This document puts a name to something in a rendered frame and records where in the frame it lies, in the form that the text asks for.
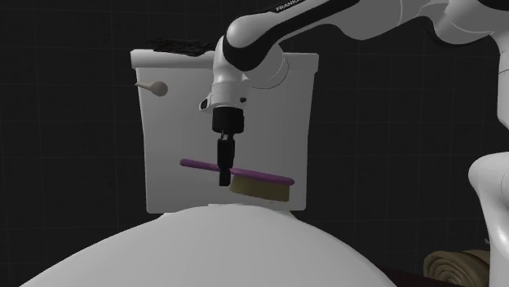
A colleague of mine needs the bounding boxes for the beige rolled towel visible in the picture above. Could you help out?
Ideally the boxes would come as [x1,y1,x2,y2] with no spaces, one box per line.
[422,249,493,287]

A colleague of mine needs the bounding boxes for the black rough flat object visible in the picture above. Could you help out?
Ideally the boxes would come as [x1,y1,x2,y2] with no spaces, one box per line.
[147,37,216,58]

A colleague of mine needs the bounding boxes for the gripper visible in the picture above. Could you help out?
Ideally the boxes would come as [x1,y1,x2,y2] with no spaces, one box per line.
[211,106,245,188]

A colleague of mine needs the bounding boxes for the white toilet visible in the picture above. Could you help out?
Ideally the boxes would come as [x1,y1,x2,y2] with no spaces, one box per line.
[19,48,400,287]

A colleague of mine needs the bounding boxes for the purple brush with beige bristles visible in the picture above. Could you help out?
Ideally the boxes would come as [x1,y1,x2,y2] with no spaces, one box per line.
[179,157,296,203]

